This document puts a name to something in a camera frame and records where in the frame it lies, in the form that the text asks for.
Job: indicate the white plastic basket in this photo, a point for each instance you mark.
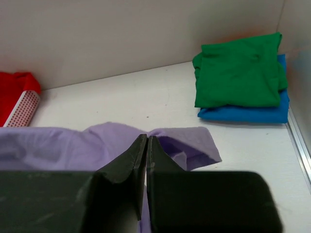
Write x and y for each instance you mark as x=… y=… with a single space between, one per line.
x=24 y=110

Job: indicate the red t shirt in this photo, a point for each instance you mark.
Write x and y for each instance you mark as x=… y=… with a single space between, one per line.
x=11 y=87

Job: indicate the green folded t shirt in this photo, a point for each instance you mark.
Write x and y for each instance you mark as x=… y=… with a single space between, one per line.
x=218 y=86

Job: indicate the aluminium rail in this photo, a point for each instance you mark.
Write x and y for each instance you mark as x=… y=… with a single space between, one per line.
x=300 y=147

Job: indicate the blue folded t shirt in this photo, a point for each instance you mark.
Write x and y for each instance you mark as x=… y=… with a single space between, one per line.
x=265 y=115

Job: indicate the purple t shirt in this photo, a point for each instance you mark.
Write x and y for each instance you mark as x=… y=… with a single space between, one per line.
x=88 y=150

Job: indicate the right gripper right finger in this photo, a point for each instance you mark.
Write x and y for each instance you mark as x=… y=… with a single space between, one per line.
x=206 y=202

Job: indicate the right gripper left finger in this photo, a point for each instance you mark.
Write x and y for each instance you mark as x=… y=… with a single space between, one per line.
x=75 y=201

